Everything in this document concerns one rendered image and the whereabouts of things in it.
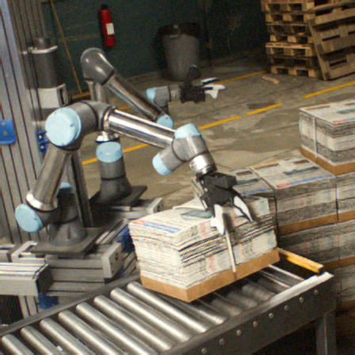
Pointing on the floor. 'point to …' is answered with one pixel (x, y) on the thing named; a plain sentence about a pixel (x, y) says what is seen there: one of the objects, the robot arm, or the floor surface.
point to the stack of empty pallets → (297, 34)
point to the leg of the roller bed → (326, 334)
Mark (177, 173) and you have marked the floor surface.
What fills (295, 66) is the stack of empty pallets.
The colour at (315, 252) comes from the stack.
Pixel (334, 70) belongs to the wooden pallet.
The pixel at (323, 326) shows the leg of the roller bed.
